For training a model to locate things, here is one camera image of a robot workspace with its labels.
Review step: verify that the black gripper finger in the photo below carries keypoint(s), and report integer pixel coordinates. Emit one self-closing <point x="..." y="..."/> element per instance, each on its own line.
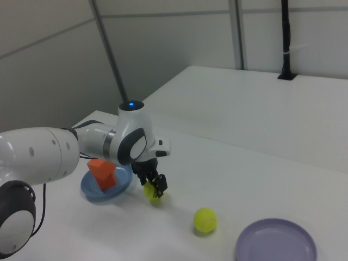
<point x="144" y="181"/>
<point x="161" y="185"/>

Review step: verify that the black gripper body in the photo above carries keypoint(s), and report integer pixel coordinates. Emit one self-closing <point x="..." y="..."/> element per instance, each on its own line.
<point x="145" y="170"/>

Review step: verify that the yellow tennis ball black print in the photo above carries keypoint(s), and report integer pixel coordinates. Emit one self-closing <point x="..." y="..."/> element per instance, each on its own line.
<point x="148" y="191"/>

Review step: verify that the orange foam cube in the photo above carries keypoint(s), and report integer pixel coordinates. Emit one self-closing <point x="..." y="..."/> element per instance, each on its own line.
<point x="98" y="167"/>
<point x="108" y="183"/>

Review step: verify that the plain yellow tennis ball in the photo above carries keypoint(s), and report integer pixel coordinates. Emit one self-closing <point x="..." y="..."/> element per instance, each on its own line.
<point x="204" y="218"/>

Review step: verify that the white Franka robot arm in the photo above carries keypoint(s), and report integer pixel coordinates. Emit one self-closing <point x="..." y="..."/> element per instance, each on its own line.
<point x="40" y="155"/>

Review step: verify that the blue plastic plate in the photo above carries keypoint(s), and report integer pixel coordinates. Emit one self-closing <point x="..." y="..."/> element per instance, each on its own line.
<point x="89" y="190"/>

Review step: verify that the purple plastic plate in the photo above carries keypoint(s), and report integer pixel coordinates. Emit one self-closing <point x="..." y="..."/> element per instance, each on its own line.
<point x="274" y="242"/>

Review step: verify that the black pole with base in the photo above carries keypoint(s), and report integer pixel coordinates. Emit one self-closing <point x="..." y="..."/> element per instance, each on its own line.
<point x="286" y="40"/>

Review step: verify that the grey partition post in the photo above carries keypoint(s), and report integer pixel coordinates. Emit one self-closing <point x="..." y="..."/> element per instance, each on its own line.
<point x="111" y="54"/>
<point x="240" y="32"/>

